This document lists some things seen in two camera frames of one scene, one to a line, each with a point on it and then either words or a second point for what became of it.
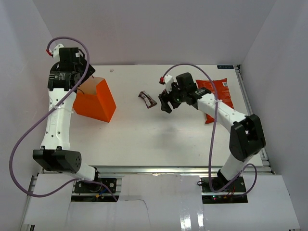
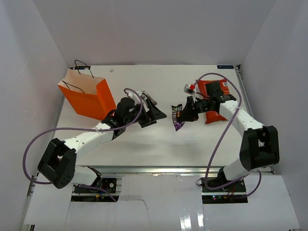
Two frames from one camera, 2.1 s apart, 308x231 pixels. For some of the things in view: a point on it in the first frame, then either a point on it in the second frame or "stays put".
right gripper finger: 166,107 -> 188,115
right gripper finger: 164,96 -> 189,105
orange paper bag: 94,99 stays put
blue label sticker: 225,67 stays put
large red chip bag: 223,92 stays put
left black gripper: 83,64 -> 150,117
